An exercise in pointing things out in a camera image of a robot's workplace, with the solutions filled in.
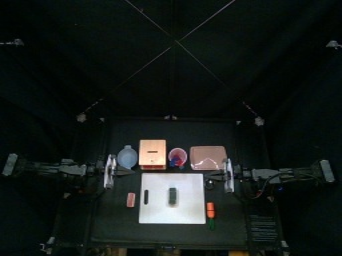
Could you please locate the dark sushi roll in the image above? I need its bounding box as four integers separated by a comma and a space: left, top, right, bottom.
168, 187, 180, 208

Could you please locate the pale blue measuring cup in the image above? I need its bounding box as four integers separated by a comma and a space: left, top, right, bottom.
117, 144, 141, 171

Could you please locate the pink square plate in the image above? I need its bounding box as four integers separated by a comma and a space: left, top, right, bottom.
189, 145, 229, 172

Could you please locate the orange wooden box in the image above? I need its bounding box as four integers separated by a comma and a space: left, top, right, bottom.
138, 138, 169, 171

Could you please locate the small red toy block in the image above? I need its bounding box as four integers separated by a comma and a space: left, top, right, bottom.
126, 192, 137, 209

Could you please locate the white cutting board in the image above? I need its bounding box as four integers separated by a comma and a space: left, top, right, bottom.
138, 172, 208, 225

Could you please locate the pink cup with toys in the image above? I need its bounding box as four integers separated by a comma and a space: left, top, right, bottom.
168, 147, 190, 170

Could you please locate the white text label sticker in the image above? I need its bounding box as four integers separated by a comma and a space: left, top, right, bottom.
249, 214, 278, 245

